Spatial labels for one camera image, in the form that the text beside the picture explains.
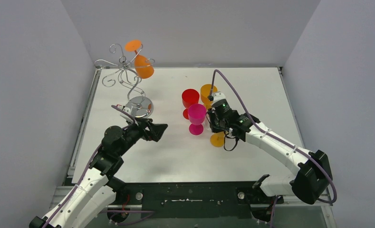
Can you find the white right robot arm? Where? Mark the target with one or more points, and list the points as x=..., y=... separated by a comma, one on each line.
x=309, y=172

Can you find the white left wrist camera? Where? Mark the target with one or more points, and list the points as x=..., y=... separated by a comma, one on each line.
x=127, y=113

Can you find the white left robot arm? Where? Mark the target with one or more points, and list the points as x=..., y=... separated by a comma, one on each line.
x=98, y=186

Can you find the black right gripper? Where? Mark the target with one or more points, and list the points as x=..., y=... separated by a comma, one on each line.
x=213, y=115

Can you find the chrome wine glass rack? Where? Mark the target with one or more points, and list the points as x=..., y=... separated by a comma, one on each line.
x=126, y=76

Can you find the orange wine glass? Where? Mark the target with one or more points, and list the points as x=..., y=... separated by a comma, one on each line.
x=143, y=66

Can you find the yellow wine glass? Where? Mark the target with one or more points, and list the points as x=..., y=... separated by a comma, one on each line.
x=204, y=93
x=217, y=139

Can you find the red wine glass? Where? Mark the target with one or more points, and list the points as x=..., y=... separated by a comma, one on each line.
x=189, y=97

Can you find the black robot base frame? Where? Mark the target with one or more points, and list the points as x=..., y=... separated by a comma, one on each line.
x=188, y=200

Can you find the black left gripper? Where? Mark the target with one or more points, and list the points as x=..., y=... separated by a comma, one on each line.
x=148, y=130

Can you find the pink wine glass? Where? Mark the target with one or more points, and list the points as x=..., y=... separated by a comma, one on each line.
x=196, y=115

